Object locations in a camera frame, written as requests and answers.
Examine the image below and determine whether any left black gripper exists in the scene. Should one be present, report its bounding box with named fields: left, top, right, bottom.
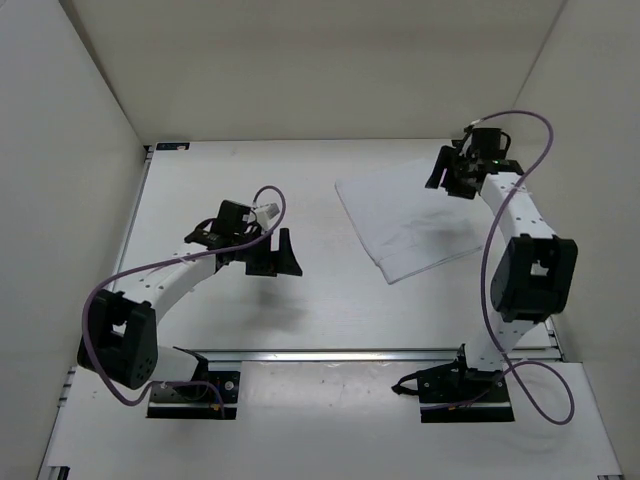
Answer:
left=237, top=225, right=304, bottom=276

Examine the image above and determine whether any white skirt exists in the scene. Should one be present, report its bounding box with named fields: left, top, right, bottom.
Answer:
left=335, top=158, right=484, bottom=285

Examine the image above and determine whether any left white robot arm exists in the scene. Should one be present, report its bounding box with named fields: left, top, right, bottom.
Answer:
left=77, top=228, right=303, bottom=398

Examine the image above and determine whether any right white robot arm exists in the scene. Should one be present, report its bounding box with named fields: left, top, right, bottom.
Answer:
left=426, top=146, right=578, bottom=401

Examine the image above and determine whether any left corner label sticker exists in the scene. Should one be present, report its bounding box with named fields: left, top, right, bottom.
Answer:
left=155, top=142, right=190, bottom=151

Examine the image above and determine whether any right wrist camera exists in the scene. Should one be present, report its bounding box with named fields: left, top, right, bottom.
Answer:
left=463, top=126, right=511, bottom=160

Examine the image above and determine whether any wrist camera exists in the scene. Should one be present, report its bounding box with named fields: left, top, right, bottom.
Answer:
left=463, top=126, right=511, bottom=160
left=211, top=200, right=280, bottom=236

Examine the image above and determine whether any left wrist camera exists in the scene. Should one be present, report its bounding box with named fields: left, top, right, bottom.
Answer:
left=211, top=200, right=280, bottom=236

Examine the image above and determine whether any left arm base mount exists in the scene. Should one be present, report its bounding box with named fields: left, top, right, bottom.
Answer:
left=146, top=347, right=241, bottom=421

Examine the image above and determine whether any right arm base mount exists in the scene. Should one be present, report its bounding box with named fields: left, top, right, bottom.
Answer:
left=391, top=348, right=515, bottom=424

